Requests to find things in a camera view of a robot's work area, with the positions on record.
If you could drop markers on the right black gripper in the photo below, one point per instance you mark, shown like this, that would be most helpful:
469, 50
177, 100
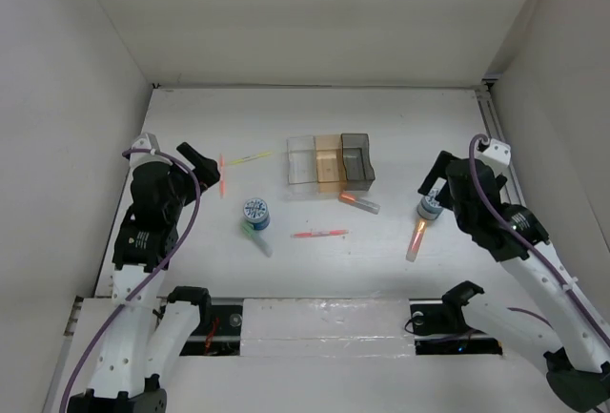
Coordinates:
438, 170

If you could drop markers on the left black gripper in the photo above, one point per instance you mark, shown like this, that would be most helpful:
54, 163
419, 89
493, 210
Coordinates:
208, 173

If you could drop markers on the red slim pen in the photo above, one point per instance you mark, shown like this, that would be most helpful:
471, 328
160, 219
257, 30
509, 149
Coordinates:
222, 183

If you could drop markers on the yellow-orange cap highlighter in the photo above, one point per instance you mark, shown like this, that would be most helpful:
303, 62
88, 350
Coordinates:
416, 239

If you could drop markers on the yellow slim pen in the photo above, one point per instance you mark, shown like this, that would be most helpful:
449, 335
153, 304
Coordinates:
248, 158

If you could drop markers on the blue cleaning gel jar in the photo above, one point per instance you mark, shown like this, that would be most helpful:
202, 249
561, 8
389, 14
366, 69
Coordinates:
256, 213

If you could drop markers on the orange cap highlighter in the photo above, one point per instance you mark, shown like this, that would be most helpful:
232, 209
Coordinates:
359, 203

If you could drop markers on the green cap highlighter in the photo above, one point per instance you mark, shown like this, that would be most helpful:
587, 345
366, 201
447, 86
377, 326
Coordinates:
249, 231

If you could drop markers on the pink slim pen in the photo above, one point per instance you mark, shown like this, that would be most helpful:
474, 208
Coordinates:
329, 233

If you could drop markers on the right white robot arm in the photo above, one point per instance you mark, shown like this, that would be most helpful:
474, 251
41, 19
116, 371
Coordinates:
569, 343

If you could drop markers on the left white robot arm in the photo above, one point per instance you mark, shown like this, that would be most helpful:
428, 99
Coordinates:
127, 363

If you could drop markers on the smoky grey plastic bin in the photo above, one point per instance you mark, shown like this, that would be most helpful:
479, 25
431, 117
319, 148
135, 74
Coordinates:
359, 170

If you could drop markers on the clear plastic bin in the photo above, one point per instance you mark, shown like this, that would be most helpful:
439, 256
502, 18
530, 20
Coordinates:
302, 177

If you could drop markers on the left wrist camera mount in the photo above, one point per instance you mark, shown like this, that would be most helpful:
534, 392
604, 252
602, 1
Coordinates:
142, 150

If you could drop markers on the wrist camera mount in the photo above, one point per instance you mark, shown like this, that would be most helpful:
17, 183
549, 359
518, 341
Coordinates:
142, 150
493, 153

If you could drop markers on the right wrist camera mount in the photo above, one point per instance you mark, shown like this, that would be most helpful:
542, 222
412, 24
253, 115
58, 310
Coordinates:
493, 153

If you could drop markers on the aluminium rail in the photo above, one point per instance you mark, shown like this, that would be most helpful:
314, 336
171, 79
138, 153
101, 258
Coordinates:
516, 231

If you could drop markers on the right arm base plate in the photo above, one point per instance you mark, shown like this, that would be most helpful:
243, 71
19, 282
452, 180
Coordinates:
437, 333

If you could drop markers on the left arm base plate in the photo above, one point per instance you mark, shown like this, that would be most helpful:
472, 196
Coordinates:
220, 336

